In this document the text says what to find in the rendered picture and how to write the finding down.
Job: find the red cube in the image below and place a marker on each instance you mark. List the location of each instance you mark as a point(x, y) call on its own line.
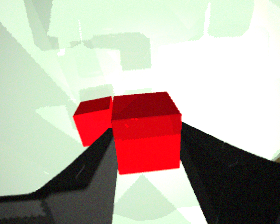
point(92, 118)
point(147, 131)

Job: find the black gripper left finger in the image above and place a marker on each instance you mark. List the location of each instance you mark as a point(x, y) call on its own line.
point(83, 193)

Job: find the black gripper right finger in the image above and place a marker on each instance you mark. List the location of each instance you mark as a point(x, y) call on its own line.
point(232, 186)

